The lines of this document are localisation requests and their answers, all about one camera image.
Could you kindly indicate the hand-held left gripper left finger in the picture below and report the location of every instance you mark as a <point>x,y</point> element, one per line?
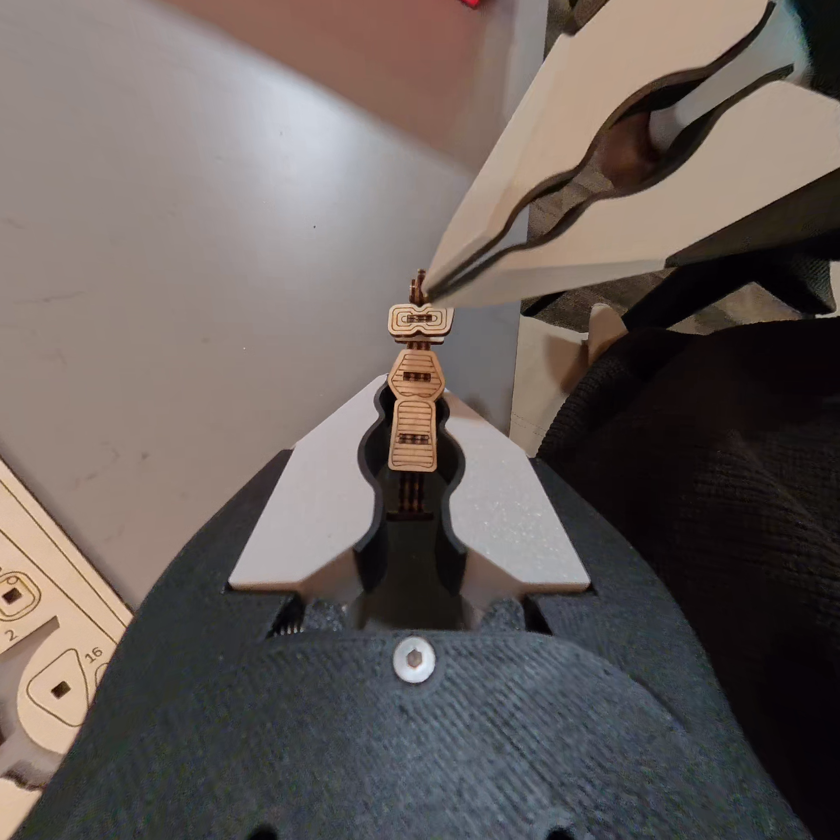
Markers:
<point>308,512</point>

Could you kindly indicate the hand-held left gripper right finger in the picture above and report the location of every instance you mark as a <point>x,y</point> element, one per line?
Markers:
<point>512,518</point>

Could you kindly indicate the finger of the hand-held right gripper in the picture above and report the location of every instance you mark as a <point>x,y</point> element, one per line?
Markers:
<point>590,79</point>
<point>722,190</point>

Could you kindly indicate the wooden puzzle model assembly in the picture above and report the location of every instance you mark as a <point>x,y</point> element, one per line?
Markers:
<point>413,394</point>

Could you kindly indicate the small wooden puzzle piece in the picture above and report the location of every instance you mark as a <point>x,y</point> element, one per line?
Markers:
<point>417,289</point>

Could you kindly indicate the grey desk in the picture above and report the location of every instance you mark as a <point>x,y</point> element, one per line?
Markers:
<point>197,295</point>

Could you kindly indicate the black chair base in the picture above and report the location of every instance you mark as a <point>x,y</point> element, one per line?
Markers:
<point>741,282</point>

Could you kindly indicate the person's beige trousers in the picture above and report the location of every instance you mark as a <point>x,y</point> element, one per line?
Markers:
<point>548,380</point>

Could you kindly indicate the red object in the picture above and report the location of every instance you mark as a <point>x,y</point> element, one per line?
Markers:
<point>469,3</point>

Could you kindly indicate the person's black sweater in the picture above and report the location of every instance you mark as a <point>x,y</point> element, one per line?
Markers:
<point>709,525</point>

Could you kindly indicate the wooden puzzle parts sheet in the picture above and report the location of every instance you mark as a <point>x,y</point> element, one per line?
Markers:
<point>46,643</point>

